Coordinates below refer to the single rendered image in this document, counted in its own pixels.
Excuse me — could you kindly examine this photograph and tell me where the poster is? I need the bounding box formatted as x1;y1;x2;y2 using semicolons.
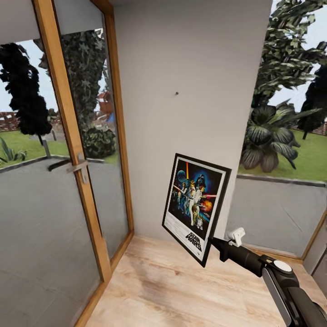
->
162;153;232;268

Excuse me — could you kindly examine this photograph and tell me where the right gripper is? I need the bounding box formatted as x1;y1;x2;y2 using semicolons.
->
208;238;251;269

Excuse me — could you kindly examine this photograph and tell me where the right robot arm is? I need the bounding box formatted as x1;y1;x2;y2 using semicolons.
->
208;227;327;327

